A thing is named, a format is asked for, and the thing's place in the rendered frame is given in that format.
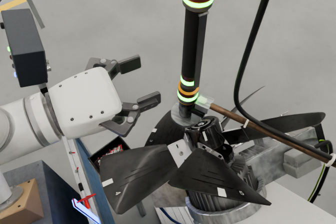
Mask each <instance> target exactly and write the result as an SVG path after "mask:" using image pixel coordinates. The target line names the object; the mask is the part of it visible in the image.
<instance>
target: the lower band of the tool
mask: <svg viewBox="0 0 336 224"><path fill-rule="evenodd" d="M180 84H181V81H179V83H178V89H179V91H180V92H181V93H182V94H184V95H193V94H195V93H196V92H197V91H198V90H199V87H197V88H196V90H195V91H193V92H185V91H183V90H182V89H181V87H180Z"/></svg>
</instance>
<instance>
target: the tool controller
mask: <svg viewBox="0 0 336 224"><path fill-rule="evenodd" d="M1 16H2V20H3V22H0V26H1V29H5V33H6V37H7V41H8V45H9V49H10V53H11V57H12V61H13V64H14V68H15V72H16V75H17V79H18V83H19V86H20V87H21V88H23V87H28V86H34V85H39V84H43V83H47V82H48V72H50V71H52V69H51V67H50V66H47V65H49V60H48V59H46V55H45V54H46V53H45V50H44V47H43V44H42V41H41V38H40V35H39V32H38V29H37V26H36V23H35V20H34V17H33V14H32V13H31V10H30V9H29V8H23V9H11V10H1Z"/></svg>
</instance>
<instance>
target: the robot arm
mask: <svg viewBox="0 0 336 224"><path fill-rule="evenodd" d="M141 66H142V65H141V57H140V56H139V54H137V55H134V56H130V57H128V58H125V59H122V60H119V61H117V60H116V59H112V60H110V59H106V58H102V59H100V58H96V57H91V58H89V60H88V63H87V65H86V68H85V70H84V71H83V72H81V73H78V74H76V75H74V76H72V77H70V78H67V79H65V80H63V81H62V82H60V83H58V84H56V85H54V86H53V87H51V88H50V89H48V92H46V93H45V97H44V96H43V94H42V93H41V92H38V93H35V94H33V95H30V96H27V97H24V98H22V99H19V100H16V101H13V102H11V103H8V104H5V105H1V106H0V165H3V164H5V163H8V162H10V161H12V160H15V159H17V158H20V157H22V156H25V155H27V154H30V153H32V152H34V151H37V150H39V149H42V148H44V147H47V146H49V145H52V144H54V143H57V142H59V141H61V140H62V136H63V137H64V136H65V137H66V138H67V139H68V140H71V139H76V138H81V137H85V136H89V135H92V134H96V133H99V132H102V131H105V130H110V131H111V132H113V133H115V134H117V135H119V136H121V137H123V138H125V137H127V135H128V134H129V133H130V131H131V130H132V128H133V127H134V126H135V124H136V122H137V120H138V118H139V117H140V115H141V113H142V112H145V111H147V110H150V109H152V108H155V107H156V106H158V104H160V103H161V94H160V92H159V91H155V92H153V93H150V94H148V95H145V96H143V97H140V98H138V99H137V100H136V101H137V103H130V102H121V101H120V98H119V96H118V94H117V92H116V89H115V87H114V85H113V83H112V80H113V79H114V78H115V76H116V75H117V74H118V73H119V72H120V73H121V75H122V74H126V73H128V72H131V71H134V70H136V69H139V68H141ZM125 117H127V119H126V122H124V121H125ZM123 122H124V124H122V123H123ZM120 124H122V125H120ZM23 193H24V190H23V188H22V187H21V186H16V185H14V186H12V187H9V185H8V183H7V182H6V180H5V178H4V176H3V174H2V172H1V170H0V213H2V212H3V211H5V210H6V209H8V208H9V207H11V206H12V205H13V204H14V203H15V202H17V201H18V200H19V199H20V197H21V196H22V195H23Z"/></svg>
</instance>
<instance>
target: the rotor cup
mask: <svg viewBox="0 0 336 224"><path fill-rule="evenodd" d="M219 122H220V120H219V118H218V117H217V116H204V118H202V117H201V118H200V120H199V122H198V124H199V123H204V124H203V125H200V126H198V124H195V125H194V126H192V127H188V128H185V131H184V133H185V134H186V137H187V140H188V145H189V148H190V150H191V151H192V152H193V151H194V150H195V149H196V148H198V147H197V143H202V144H203V145H205V146H207V147H209V148H210V149H212V150H214V151H216V152H217V153H219V154H221V155H222V156H223V159H224V160H225V162H226V163H227V162H228V161H230V160H231V159H232V157H233V156H234V150H233V147H232V146H231V145H229V144H226V143H225V138H224V137H223V135H222V134H221V133H222V132H223V130H222V129H221V126H220V123H219ZM203 132H205V135H206V138H207V141H205V138H204V135H203Z"/></svg>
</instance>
